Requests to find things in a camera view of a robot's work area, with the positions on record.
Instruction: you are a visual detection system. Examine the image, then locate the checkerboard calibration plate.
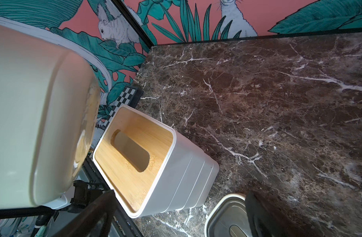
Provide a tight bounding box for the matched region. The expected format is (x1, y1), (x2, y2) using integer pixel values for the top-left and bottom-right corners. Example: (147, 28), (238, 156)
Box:
(100, 86), (144, 129)

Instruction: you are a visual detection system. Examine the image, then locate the dark brown lid tissue box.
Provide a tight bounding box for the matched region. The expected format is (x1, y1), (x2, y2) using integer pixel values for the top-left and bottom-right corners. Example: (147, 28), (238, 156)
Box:
(0, 17), (111, 210)
(204, 193), (252, 237)

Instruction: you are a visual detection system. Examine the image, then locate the wood lid white tissue box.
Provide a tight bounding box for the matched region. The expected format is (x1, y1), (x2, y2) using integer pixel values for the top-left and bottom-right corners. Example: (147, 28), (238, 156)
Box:
(93, 105), (219, 218)

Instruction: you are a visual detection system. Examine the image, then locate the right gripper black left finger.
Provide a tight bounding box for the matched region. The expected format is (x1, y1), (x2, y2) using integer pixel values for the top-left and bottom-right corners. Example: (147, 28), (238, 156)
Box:
(54, 190), (117, 237)

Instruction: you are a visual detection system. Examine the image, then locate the black left frame post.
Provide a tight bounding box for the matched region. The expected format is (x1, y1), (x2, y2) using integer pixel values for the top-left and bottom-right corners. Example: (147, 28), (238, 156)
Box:
(112, 0), (154, 49)

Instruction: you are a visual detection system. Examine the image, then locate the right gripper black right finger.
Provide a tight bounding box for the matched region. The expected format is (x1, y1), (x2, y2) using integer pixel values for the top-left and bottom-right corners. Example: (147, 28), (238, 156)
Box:
(245, 191), (311, 237)

